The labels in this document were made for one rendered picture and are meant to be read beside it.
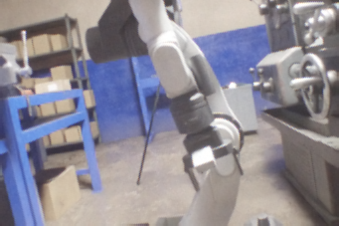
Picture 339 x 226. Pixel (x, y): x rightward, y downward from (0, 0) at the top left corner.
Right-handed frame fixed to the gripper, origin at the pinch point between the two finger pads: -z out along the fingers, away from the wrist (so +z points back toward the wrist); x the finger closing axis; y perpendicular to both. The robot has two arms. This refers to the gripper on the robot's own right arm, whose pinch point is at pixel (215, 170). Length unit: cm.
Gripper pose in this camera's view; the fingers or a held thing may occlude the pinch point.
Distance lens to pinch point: 75.2
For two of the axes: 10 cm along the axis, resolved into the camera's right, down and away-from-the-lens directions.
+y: 1.1, -0.9, 9.9
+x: 9.2, -3.7, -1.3
